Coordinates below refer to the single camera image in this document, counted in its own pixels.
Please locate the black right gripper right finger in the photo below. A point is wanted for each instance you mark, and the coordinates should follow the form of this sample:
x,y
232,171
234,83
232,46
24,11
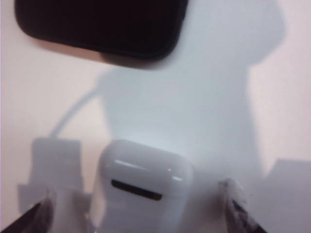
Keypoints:
x,y
239,213

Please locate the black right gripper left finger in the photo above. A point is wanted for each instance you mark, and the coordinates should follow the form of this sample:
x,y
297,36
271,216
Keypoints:
x,y
36,218

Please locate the black smartphone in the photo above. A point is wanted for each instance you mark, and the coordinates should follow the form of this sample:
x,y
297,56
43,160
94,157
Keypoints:
x,y
102,24

